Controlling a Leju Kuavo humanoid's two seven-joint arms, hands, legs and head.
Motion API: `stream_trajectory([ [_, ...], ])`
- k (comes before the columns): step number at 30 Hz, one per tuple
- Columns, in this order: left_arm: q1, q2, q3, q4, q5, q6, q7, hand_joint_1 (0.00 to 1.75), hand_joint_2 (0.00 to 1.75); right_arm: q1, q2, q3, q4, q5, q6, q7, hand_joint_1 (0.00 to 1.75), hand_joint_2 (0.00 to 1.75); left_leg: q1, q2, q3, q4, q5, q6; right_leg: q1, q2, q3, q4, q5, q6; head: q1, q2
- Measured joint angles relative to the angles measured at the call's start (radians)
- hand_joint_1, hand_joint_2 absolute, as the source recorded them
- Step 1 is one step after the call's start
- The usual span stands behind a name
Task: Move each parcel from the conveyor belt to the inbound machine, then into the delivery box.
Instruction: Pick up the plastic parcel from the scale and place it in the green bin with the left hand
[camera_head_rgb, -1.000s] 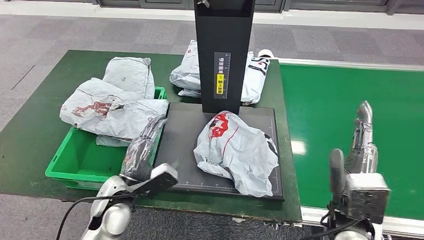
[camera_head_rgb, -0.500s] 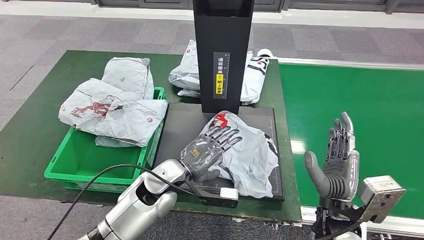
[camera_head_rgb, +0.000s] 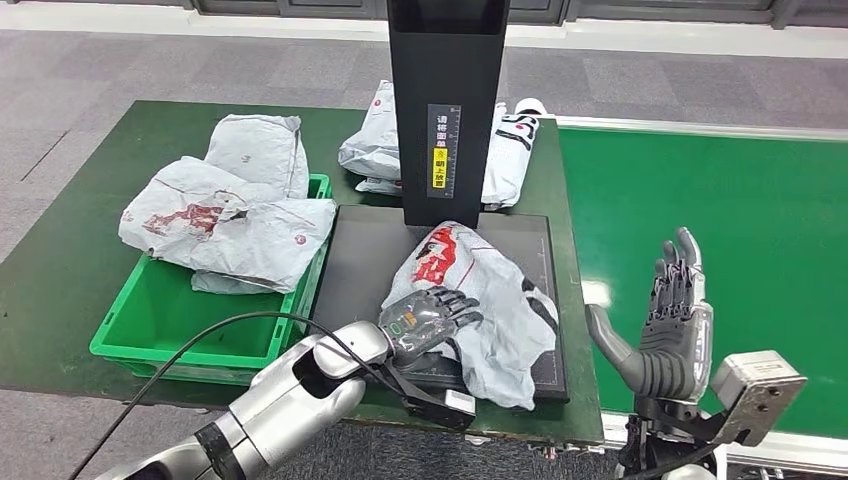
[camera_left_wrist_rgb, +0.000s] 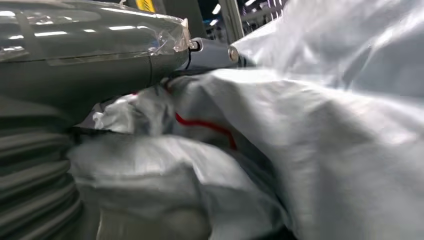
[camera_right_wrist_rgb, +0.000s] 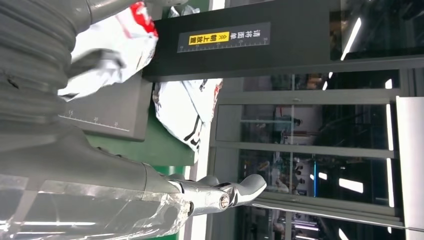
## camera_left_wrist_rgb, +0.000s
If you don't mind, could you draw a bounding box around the smooth white parcel red logo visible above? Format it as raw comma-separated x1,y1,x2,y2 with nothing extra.
66,0,424,240

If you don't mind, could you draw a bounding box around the ruler label sticker yellow patch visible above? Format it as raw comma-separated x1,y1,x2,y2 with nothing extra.
135,0,157,13

